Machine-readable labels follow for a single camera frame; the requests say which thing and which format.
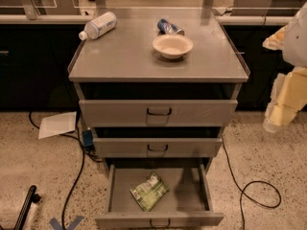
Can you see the black stand foot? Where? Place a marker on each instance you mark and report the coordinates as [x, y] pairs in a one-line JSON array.
[[31, 197]]

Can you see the grey drawer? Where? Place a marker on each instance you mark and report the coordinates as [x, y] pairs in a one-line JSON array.
[[187, 204], [157, 113], [157, 147]]

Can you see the blue power adapter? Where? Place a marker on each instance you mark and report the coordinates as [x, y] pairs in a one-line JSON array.
[[88, 139]]

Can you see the grey drawer cabinet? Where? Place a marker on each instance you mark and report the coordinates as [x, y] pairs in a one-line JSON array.
[[123, 65]]

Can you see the white paper bowl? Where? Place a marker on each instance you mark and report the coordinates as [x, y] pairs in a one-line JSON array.
[[173, 46]]

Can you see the white plastic water bottle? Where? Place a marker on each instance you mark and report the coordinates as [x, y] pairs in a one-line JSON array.
[[98, 26]]

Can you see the clear acrylic barrier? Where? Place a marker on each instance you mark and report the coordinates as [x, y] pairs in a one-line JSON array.
[[38, 0]]

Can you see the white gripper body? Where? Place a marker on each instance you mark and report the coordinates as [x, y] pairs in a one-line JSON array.
[[295, 43]]

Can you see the grey middle drawer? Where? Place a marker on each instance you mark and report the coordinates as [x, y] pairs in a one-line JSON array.
[[157, 147]]

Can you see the grey bottom drawer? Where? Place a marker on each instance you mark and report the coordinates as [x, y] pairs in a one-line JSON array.
[[187, 204]]

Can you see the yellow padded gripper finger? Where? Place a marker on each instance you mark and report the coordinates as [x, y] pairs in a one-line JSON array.
[[288, 97], [275, 41]]

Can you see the white paper sheet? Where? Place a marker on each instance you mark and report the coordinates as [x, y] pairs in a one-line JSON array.
[[57, 124]]

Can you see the green jalapeno chip bag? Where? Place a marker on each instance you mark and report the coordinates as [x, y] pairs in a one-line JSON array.
[[148, 193]]

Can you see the grey top drawer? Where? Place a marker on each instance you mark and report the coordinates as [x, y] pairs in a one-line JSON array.
[[157, 113]]

